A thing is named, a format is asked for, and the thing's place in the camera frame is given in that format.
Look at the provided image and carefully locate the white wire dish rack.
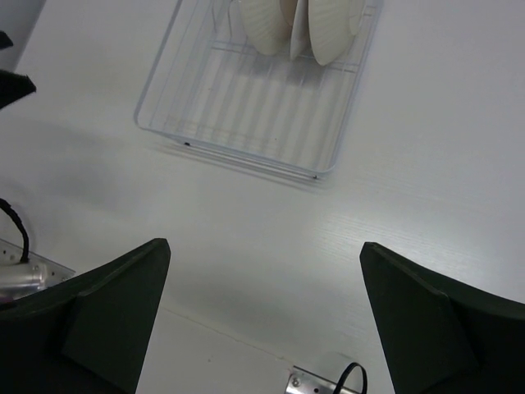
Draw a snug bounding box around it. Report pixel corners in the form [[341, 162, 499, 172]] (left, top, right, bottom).
[[135, 1, 382, 179]]

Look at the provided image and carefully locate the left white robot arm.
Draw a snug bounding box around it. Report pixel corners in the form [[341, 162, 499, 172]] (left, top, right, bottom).
[[0, 70, 37, 109]]

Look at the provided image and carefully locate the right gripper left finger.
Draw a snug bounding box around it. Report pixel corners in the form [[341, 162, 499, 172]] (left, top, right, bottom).
[[1, 238, 171, 393]]

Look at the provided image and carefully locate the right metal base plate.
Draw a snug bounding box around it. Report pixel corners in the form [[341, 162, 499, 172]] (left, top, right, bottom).
[[284, 366, 336, 394]]

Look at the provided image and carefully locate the brown floral plate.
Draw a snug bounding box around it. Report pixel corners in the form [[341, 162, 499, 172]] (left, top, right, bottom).
[[308, 0, 367, 66], [239, 0, 297, 56]]

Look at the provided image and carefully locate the metal base plate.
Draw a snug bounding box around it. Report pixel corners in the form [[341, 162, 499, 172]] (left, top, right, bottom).
[[1, 240, 75, 304], [284, 366, 336, 394]]

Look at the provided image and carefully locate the black base cable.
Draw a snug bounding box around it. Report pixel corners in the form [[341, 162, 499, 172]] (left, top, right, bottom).
[[332, 361, 368, 394]]

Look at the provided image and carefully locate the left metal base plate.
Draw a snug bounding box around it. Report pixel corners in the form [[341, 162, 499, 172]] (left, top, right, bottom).
[[1, 240, 75, 304]]

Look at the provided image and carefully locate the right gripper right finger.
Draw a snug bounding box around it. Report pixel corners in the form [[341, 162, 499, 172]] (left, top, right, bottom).
[[359, 242, 524, 393]]

